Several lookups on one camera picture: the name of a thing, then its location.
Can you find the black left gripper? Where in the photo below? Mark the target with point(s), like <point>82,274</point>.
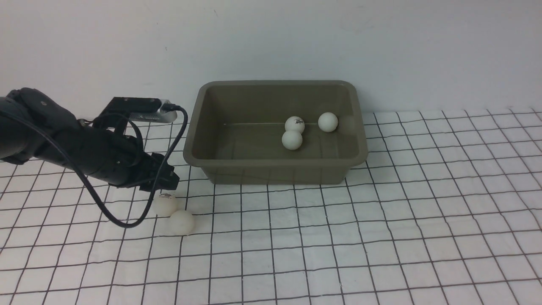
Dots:
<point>121,162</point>

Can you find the white ball with logo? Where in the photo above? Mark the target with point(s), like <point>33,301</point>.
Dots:
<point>164,205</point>

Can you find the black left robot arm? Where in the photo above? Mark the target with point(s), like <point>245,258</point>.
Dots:
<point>34,126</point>

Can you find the olive green plastic bin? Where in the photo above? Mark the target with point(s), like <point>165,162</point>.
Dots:
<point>236,128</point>

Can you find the white grid tablecloth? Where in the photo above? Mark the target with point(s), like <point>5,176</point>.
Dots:
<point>446,211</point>

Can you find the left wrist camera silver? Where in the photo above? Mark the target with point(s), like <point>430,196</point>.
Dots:
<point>120,110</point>

